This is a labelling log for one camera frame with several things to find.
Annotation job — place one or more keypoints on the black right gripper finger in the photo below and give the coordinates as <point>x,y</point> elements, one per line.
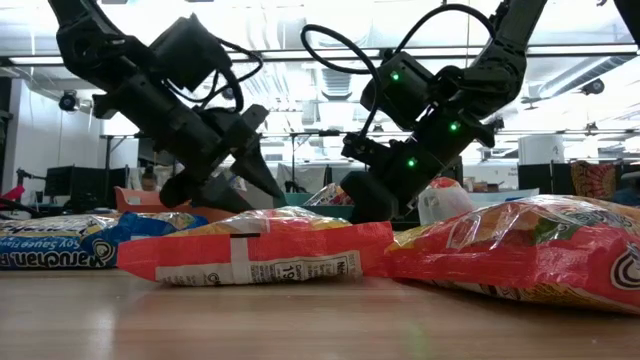
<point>387,200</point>
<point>362,200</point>

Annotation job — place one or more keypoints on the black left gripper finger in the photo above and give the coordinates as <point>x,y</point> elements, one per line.
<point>257,170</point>
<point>220,195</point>

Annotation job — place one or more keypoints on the maroon Maruchan noodle pack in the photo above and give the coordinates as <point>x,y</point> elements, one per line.
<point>330,195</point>

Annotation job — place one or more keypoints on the blue Maruchan noodle pack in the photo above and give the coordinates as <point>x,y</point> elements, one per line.
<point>60,250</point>

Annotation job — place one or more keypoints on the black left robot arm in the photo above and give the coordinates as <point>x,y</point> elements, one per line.
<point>85,45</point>

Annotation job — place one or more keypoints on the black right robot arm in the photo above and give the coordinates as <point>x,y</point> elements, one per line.
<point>505,60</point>

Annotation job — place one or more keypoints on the green plastic bin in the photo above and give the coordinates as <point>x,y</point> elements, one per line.
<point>325,211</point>

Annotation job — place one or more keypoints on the clear plastic bin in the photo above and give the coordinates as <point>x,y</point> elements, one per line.
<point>440,207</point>

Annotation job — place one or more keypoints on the person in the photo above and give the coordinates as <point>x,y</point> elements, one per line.
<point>149,181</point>

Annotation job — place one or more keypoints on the black background computer monitor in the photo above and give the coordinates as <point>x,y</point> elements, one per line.
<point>85,182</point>

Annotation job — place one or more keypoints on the white box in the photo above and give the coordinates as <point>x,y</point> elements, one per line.
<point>541,150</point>

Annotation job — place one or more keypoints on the black partition panel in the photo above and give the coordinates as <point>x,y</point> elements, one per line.
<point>542,179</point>

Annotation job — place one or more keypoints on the patterned orange cloth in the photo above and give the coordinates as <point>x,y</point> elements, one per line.
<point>595,180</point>

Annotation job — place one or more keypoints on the red object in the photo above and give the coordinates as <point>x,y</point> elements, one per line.
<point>12,193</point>

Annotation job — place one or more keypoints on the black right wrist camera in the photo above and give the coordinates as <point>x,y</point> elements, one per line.
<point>400,95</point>

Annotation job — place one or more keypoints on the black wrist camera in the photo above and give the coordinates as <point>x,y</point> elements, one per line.
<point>187,52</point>
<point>400,95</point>

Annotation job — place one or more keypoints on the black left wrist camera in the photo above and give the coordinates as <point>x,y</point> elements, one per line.
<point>187,52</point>

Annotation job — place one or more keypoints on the black ceiling camera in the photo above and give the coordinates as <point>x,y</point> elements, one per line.
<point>68,101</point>
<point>593,86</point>

